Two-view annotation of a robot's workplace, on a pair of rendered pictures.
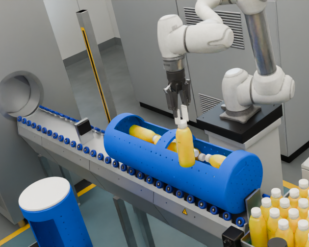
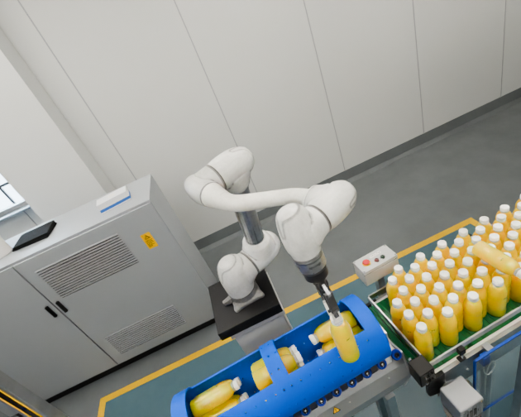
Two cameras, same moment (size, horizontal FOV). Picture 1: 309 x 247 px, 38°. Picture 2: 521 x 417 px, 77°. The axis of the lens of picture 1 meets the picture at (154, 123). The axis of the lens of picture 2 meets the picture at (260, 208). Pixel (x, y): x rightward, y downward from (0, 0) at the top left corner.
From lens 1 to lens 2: 1.48 m
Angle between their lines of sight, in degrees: 51
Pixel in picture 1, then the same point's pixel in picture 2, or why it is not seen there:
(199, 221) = (356, 399)
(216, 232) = (379, 388)
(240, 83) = (242, 265)
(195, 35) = (336, 205)
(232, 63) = (131, 282)
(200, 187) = (361, 364)
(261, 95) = (265, 261)
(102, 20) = not seen: outside the picture
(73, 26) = not seen: outside the picture
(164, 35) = (308, 231)
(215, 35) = (351, 192)
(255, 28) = not seen: hidden behind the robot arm
